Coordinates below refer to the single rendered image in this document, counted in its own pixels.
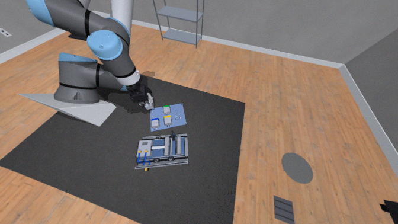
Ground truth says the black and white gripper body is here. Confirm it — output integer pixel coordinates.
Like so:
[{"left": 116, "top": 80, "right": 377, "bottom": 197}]
[{"left": 125, "top": 80, "right": 149, "bottom": 103}]

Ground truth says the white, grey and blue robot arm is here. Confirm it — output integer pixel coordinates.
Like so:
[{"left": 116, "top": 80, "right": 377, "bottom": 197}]
[{"left": 26, "top": 0, "right": 143, "bottom": 104}]

